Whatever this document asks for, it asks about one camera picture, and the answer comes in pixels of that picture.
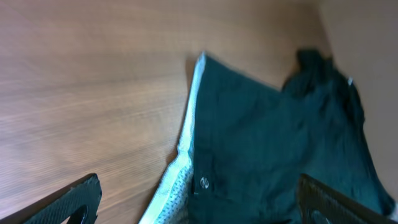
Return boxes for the black shorts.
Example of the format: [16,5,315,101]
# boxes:
[141,49,397,223]

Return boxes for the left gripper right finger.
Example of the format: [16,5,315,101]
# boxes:
[297,174,397,224]

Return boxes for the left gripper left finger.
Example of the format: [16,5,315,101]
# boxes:
[1,173,102,224]

